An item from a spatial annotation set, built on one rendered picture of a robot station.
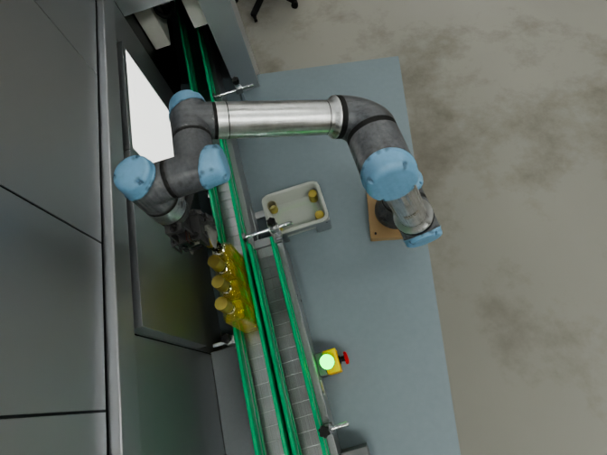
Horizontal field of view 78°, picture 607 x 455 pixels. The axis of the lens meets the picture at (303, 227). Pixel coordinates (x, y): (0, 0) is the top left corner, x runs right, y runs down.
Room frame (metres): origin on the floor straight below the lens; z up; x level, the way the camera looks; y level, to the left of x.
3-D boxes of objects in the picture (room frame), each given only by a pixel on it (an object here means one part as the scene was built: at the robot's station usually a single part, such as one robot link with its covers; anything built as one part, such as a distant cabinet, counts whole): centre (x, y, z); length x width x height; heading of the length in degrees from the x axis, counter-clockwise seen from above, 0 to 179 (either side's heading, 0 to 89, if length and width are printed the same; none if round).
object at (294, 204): (0.67, 0.01, 0.80); 0.22 x 0.17 x 0.09; 86
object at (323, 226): (0.67, 0.03, 0.79); 0.27 x 0.17 x 0.08; 86
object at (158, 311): (0.72, 0.36, 1.15); 0.90 x 0.03 x 0.34; 176
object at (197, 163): (0.47, 0.15, 1.48); 0.11 x 0.11 x 0.08; 85
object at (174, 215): (0.46, 0.25, 1.41); 0.08 x 0.08 x 0.05
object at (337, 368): (0.13, 0.08, 0.79); 0.07 x 0.07 x 0.07; 86
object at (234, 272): (0.43, 0.25, 0.99); 0.06 x 0.06 x 0.21; 86
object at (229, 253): (0.48, 0.25, 0.99); 0.06 x 0.06 x 0.21; 85
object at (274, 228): (0.56, 0.11, 0.95); 0.17 x 0.03 x 0.12; 86
